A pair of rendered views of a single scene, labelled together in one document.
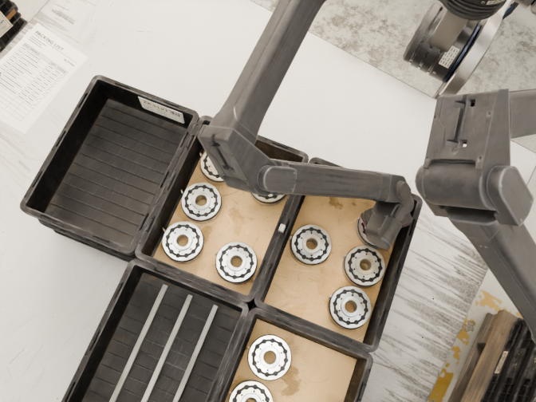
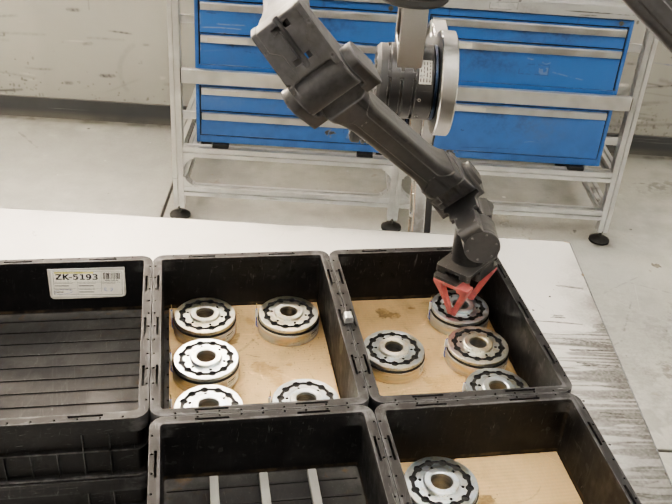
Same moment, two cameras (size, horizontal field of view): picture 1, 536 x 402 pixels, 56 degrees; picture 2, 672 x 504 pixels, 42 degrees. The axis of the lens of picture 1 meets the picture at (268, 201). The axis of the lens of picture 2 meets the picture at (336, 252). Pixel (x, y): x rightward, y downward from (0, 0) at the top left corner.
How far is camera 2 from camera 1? 0.90 m
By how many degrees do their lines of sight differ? 43
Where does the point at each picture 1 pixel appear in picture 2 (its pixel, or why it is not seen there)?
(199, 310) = (288, 490)
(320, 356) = (506, 467)
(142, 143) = (68, 343)
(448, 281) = (584, 378)
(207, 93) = not seen: hidden behind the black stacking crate
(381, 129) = not seen: hidden behind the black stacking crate
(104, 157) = (13, 375)
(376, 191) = (447, 163)
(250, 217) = (286, 363)
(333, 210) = (391, 321)
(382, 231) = (480, 224)
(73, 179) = not seen: outside the picture
